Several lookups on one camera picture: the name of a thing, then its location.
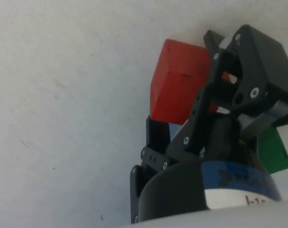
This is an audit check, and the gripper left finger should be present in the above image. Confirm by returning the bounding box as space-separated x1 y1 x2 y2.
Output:
130 115 180 225

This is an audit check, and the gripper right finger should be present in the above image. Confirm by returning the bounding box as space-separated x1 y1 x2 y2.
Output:
166 24 288 162

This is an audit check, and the red cube block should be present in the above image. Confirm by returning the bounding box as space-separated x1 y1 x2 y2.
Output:
149 39 238 126

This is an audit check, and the green cube block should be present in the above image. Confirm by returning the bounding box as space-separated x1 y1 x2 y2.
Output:
257 125 288 174

